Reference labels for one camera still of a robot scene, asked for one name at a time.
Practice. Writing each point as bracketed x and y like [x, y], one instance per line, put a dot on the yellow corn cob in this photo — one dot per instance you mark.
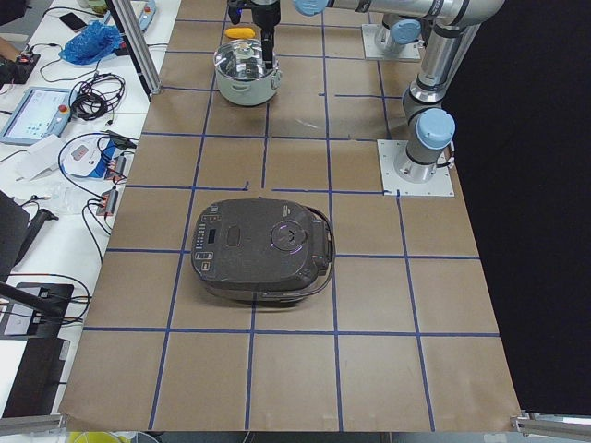
[239, 33]

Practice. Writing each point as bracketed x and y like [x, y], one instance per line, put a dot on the glass pot lid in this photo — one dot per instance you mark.
[242, 60]

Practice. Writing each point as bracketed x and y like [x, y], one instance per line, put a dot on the white steel cooking pot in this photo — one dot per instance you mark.
[249, 93]

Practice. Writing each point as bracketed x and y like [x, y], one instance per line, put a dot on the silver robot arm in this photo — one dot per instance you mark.
[403, 32]
[455, 23]

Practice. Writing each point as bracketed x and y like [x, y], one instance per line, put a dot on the blue plastic bag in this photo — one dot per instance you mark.
[94, 43]

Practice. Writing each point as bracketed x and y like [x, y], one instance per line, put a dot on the black smartphone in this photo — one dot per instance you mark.
[73, 22]

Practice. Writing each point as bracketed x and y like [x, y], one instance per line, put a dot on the white round device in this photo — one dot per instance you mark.
[85, 157]

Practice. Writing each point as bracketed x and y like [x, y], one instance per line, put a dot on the teach pendant tablet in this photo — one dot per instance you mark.
[40, 113]

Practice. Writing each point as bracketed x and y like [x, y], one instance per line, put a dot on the black electric rice cooker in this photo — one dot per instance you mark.
[263, 250]

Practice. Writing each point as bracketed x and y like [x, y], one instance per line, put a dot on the brown paper table cover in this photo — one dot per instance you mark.
[403, 338]

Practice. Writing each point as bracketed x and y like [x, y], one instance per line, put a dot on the black monitor stand base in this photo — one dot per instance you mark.
[34, 310]

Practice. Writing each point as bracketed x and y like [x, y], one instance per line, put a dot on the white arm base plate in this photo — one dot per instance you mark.
[402, 177]
[379, 45]

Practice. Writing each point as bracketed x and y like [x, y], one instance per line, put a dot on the aluminium frame post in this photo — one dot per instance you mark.
[127, 24]

